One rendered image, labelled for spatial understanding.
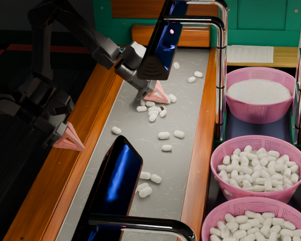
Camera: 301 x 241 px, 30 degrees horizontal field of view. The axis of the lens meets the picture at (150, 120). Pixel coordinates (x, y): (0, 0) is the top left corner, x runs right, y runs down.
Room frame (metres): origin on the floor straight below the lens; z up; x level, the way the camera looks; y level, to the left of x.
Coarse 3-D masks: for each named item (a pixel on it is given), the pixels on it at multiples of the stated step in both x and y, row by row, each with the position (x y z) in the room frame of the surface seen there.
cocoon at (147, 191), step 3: (147, 186) 1.16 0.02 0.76; (144, 189) 1.15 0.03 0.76; (147, 189) 1.15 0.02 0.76; (150, 189) 1.15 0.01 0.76; (141, 192) 1.14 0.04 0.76; (144, 192) 1.14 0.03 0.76; (147, 192) 1.14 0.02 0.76; (150, 192) 1.15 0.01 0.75; (141, 195) 1.14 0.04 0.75; (144, 195) 1.14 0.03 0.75; (147, 195) 1.14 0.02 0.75
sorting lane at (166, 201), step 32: (192, 64) 1.90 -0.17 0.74; (128, 96) 1.68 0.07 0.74; (192, 96) 1.66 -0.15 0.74; (128, 128) 1.48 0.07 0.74; (160, 128) 1.47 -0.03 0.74; (192, 128) 1.46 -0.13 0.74; (96, 160) 1.32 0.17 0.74; (160, 160) 1.30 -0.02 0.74; (160, 192) 1.16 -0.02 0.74; (64, 224) 1.06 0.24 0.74
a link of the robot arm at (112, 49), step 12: (60, 0) 1.75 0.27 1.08; (36, 12) 1.69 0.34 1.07; (48, 12) 1.67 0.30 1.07; (60, 12) 1.67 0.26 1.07; (72, 12) 1.68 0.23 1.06; (36, 24) 1.69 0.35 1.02; (72, 24) 1.67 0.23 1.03; (84, 24) 1.67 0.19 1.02; (84, 36) 1.65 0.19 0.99; (96, 36) 1.65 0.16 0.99; (96, 48) 1.63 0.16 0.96; (108, 48) 1.64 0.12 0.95; (96, 60) 1.63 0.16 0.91
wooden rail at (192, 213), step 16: (208, 64) 1.84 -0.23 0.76; (208, 80) 1.72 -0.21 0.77; (208, 96) 1.61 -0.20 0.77; (208, 112) 1.51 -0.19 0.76; (208, 128) 1.42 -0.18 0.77; (208, 144) 1.33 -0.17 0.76; (192, 160) 1.26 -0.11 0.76; (208, 160) 1.25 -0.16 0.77; (192, 176) 1.19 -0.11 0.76; (208, 176) 1.20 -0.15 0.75; (192, 192) 1.12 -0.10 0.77; (208, 192) 1.21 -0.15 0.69; (192, 208) 1.06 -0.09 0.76; (192, 224) 1.00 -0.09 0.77
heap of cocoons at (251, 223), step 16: (224, 224) 1.03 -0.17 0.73; (240, 224) 1.02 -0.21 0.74; (256, 224) 1.02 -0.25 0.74; (272, 224) 1.02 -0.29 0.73; (288, 224) 1.00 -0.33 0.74; (224, 240) 0.97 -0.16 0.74; (240, 240) 0.97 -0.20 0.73; (256, 240) 0.97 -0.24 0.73; (272, 240) 0.95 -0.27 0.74; (288, 240) 0.95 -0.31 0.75
